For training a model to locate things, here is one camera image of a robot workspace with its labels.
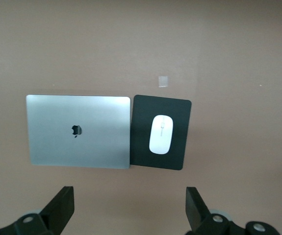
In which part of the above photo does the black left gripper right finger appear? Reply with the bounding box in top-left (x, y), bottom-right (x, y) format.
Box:
top-left (184, 187), bottom-right (245, 235)

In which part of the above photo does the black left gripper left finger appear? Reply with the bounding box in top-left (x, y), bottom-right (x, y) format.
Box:
top-left (0, 186), bottom-right (76, 235)

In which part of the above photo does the white computer mouse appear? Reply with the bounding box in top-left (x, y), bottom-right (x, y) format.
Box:
top-left (148, 114), bottom-right (174, 155)

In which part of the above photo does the black mouse pad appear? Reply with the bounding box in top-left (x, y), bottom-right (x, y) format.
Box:
top-left (129, 94), bottom-right (193, 171)

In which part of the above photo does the silver laptop with apple logo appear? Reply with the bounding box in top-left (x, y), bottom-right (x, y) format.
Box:
top-left (26, 94), bottom-right (132, 170)

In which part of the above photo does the clear tape patch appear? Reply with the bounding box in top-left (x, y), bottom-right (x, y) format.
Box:
top-left (158, 75), bottom-right (169, 88)

